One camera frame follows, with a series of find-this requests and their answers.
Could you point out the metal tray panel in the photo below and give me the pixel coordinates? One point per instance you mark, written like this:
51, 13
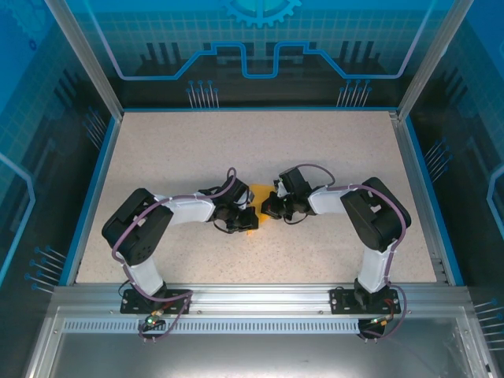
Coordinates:
256, 354

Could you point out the yellow cloth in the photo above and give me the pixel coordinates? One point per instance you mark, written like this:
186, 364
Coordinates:
260, 191

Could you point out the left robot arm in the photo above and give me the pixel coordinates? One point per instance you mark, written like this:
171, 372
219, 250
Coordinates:
136, 228

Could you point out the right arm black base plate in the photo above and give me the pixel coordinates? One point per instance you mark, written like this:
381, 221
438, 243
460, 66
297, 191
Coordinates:
338, 301

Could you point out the aluminium frame rail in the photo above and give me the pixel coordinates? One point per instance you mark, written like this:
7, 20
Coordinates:
256, 299

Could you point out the blue table edge strip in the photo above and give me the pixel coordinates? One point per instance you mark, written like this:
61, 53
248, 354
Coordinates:
93, 197
432, 197

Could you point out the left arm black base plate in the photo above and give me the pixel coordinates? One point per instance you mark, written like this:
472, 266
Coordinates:
128, 305

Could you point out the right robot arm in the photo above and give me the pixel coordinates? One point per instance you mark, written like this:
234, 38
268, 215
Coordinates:
378, 216

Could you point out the aluminium side rail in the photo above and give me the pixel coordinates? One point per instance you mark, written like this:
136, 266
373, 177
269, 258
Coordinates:
418, 197

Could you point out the aluminium frame post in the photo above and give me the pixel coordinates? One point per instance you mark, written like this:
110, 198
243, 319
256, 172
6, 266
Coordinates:
431, 59
88, 59

